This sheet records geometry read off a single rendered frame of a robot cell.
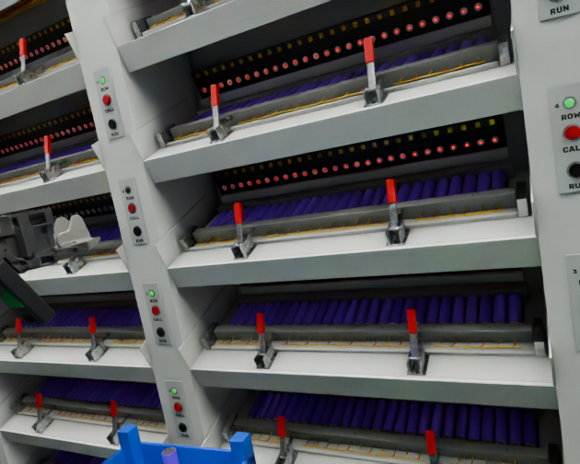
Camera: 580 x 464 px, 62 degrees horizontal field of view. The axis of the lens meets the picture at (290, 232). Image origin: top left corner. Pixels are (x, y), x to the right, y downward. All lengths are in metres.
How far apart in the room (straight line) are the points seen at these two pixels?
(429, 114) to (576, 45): 0.17
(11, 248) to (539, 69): 0.72
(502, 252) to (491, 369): 0.17
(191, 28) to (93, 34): 0.21
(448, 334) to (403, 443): 0.21
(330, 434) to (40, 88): 0.85
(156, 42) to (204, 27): 0.10
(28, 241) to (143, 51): 0.37
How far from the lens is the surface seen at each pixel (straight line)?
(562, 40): 0.65
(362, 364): 0.80
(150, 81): 0.97
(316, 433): 0.95
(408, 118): 0.67
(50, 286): 1.18
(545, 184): 0.65
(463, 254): 0.68
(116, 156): 0.94
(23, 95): 1.14
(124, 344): 1.13
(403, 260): 0.70
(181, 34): 0.85
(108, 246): 1.10
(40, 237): 0.79
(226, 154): 0.79
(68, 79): 1.03
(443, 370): 0.76
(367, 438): 0.92
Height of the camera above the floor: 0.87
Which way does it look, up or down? 8 degrees down
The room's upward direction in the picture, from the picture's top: 11 degrees counter-clockwise
